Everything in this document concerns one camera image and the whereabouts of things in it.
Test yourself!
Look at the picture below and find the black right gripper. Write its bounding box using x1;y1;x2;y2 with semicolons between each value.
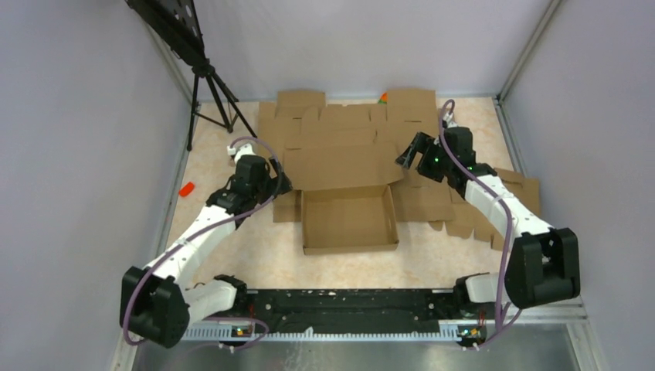
395;132;453;183

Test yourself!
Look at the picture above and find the brown cardboard box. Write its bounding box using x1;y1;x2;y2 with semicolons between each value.
283;142;403;255

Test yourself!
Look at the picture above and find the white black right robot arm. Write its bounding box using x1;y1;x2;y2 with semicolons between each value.
395;127;581;309

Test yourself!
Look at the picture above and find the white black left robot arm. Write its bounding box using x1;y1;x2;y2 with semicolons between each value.
119;153;292;348

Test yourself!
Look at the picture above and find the flat cardboard sheet pile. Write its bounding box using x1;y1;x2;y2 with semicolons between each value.
258;89;456;222

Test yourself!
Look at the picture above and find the small orange block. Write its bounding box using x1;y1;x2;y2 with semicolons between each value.
178;182;195;197

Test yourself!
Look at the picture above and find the black tripod music stand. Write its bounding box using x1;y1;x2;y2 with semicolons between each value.
126;0;256;151

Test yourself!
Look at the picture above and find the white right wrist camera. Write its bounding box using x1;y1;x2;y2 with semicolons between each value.
442;111;458;130

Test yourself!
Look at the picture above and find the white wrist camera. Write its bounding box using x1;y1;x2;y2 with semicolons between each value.
226;142;256;165
442;111;458;130

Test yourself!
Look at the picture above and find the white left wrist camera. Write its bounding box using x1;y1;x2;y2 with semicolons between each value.
226;142;256;165

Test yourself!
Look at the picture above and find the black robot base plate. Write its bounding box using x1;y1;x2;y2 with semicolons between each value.
232;288;494;335

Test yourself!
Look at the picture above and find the white slotted cable duct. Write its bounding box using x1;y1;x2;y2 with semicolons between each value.
182;322;482;342

